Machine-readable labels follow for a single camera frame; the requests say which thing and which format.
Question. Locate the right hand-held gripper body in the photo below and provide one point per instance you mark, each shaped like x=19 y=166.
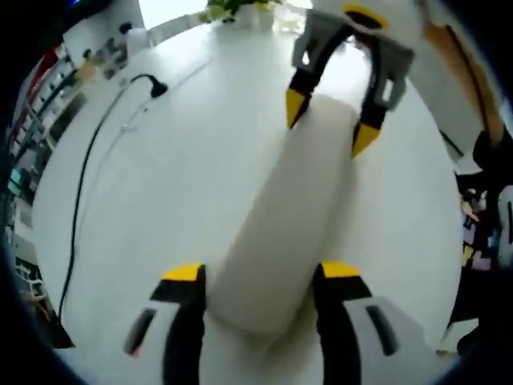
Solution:
x=401 y=20

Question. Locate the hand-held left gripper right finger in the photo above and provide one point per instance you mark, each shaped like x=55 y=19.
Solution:
x=360 y=333

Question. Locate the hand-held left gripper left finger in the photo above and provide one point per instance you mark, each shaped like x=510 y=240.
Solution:
x=184 y=321

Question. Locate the beige cutlery case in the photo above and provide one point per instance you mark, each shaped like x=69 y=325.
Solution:
x=288 y=224

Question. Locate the green potted plant white pot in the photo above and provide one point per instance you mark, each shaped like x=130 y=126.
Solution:
x=228 y=9

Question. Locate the colourful floor items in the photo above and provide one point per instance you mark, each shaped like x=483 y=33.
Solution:
x=479 y=236

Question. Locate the storage shelving with white bins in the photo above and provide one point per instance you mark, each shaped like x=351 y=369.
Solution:
x=44 y=100

